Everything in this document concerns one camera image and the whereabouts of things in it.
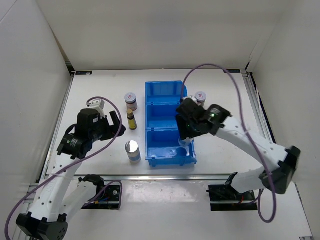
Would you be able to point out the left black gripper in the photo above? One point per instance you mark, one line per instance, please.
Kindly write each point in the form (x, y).
(112, 130)

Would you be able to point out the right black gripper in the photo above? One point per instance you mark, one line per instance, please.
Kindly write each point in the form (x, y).
(184, 132)

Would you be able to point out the silver-lid shaker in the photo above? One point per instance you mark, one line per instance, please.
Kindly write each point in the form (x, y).
(182, 142)
(133, 151)

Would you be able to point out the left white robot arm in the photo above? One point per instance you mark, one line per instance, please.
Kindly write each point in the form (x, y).
(49, 216)

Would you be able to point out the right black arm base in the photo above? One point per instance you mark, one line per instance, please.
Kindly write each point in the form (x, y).
(223, 201)

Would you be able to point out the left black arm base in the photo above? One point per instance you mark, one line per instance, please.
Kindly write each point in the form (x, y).
(109, 199)

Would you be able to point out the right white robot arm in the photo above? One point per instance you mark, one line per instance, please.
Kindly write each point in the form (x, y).
(279, 163)

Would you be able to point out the left yellow small bottle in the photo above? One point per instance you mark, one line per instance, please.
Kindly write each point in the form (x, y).
(132, 124)

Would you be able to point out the blue three-compartment bin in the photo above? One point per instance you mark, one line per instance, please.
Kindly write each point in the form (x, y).
(162, 147)

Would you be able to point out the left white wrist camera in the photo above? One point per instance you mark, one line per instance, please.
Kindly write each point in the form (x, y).
(97, 104)

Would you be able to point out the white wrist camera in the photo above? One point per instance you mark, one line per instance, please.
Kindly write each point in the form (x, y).
(191, 97)
(97, 104)

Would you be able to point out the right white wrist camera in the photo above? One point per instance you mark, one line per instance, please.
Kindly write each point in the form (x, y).
(191, 97)

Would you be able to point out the aluminium front rail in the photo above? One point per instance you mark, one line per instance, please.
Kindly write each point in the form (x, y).
(148, 178)

